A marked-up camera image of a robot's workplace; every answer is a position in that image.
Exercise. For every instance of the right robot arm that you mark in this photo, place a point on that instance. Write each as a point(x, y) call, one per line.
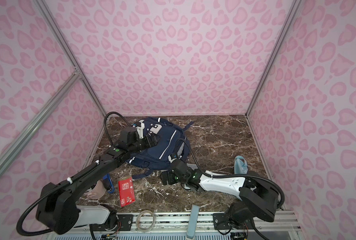
point(258, 196)

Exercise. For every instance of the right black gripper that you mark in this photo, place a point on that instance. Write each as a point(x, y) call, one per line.
point(168, 174)

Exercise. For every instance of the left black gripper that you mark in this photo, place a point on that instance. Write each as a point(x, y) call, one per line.
point(147, 140)

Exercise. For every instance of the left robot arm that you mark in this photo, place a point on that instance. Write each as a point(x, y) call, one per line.
point(58, 208)

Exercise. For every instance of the pink pen cup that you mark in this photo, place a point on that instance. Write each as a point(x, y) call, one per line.
point(97, 191)

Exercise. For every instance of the teal pencil pouch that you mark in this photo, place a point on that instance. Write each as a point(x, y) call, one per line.
point(240, 165)

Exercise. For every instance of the red booklet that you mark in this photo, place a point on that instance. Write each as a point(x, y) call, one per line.
point(126, 191)

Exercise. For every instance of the aluminium frame strut left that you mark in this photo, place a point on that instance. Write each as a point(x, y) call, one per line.
point(16, 147)

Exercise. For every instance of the navy blue student backpack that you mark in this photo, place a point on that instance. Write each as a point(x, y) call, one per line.
point(173, 144)

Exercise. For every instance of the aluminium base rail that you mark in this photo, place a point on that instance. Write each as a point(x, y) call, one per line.
point(173, 226)

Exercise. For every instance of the grey-blue bar on rail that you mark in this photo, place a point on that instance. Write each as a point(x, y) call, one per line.
point(191, 228)

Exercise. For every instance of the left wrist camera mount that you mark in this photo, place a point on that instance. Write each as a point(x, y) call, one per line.
point(140, 125)

